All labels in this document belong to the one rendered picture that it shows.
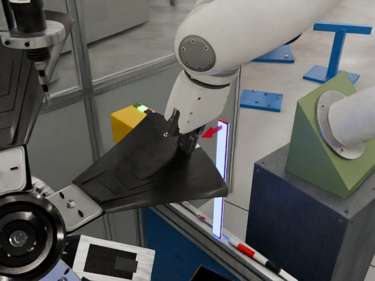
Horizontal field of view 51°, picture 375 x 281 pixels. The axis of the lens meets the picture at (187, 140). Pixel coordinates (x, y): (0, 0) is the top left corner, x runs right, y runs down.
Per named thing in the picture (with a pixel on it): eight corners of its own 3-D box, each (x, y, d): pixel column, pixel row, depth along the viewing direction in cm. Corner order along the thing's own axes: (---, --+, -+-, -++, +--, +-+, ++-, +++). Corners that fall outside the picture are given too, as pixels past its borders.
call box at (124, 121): (113, 145, 112) (109, 112, 106) (140, 132, 118) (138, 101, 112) (148, 169, 102) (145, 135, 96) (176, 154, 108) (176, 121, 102)
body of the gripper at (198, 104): (216, 44, 63) (200, 97, 71) (168, 61, 57) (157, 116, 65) (249, 70, 60) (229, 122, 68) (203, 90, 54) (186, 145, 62)
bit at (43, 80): (53, 101, 50) (45, 63, 48) (52, 105, 50) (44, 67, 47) (44, 102, 50) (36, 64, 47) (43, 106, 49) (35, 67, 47)
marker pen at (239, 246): (227, 239, 94) (278, 271, 87) (231, 236, 95) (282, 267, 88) (227, 243, 95) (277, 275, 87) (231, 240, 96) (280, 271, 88)
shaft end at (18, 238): (14, 250, 48) (14, 250, 48) (6, 235, 48) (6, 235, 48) (30, 241, 50) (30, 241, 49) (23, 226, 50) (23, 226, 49)
